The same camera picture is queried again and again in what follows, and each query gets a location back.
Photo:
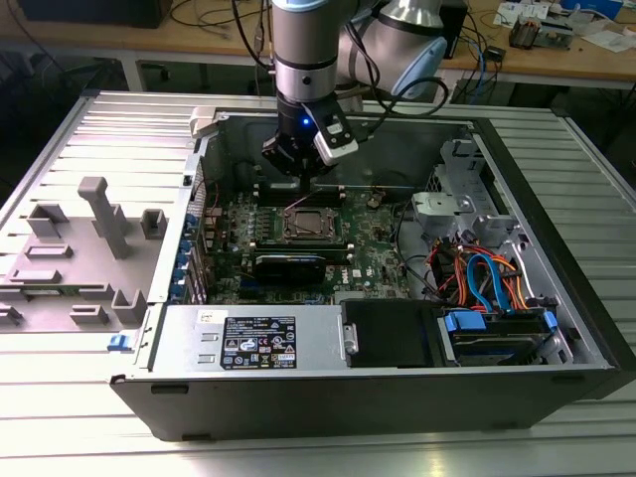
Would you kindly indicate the grey parts rack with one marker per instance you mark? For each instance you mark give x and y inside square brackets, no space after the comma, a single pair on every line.
[89,263]

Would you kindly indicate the dark office chair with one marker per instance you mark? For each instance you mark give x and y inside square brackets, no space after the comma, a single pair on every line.
[25,69]

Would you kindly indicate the white printed paper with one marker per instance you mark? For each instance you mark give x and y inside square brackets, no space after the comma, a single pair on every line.
[522,10]

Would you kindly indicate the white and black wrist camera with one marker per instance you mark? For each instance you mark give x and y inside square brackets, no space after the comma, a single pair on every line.
[338,149]

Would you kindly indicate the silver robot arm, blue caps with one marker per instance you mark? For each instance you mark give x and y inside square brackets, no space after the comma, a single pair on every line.
[305,54]

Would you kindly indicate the black desktop device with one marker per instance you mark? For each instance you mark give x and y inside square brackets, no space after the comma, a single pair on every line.
[454,20]

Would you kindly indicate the blue plastic box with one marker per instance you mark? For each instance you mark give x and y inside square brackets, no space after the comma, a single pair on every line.
[601,6]

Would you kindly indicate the large black box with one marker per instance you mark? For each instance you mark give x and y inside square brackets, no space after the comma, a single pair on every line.
[99,12]

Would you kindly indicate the thin metal locking lever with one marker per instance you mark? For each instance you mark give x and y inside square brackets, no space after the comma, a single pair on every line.
[308,229]
[295,203]

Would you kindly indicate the CPU socket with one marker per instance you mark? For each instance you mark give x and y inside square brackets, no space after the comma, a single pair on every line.
[286,236]

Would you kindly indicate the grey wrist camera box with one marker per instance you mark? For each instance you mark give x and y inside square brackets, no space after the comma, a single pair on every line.
[350,98]

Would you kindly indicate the grey metal drive tray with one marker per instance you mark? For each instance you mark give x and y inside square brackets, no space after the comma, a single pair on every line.
[556,35]

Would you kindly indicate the hard disk in blue carrier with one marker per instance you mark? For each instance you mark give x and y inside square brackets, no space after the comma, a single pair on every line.
[464,322]

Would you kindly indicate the copper finned heatsink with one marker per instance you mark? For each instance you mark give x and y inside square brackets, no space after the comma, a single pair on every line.
[524,34]

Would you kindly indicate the white paper sheet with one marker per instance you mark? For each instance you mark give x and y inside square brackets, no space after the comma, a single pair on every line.
[611,40]

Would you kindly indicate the wooden workbench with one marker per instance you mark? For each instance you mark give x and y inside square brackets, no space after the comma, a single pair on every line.
[546,62]

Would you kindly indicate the green motherboard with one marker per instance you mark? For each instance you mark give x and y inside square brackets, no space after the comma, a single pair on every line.
[367,268]

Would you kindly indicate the silver power supply unit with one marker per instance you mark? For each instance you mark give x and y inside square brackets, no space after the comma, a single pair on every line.
[184,323]

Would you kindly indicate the small black box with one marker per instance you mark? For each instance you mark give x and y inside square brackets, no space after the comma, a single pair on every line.
[496,52]

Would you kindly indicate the silver CPU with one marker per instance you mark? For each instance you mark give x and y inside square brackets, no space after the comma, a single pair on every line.
[313,221]

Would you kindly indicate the blue case latch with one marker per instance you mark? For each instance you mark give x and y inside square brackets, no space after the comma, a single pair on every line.
[118,343]

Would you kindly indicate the silver metal drive cage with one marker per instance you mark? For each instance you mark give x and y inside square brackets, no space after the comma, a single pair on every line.
[437,206]

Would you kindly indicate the round coin battery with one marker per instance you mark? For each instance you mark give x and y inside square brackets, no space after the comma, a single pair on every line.
[373,201]

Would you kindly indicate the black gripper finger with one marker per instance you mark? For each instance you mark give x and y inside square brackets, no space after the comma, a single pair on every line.
[280,156]
[318,164]

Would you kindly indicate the black and silver PC case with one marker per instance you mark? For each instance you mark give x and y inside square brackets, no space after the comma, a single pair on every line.
[348,407]

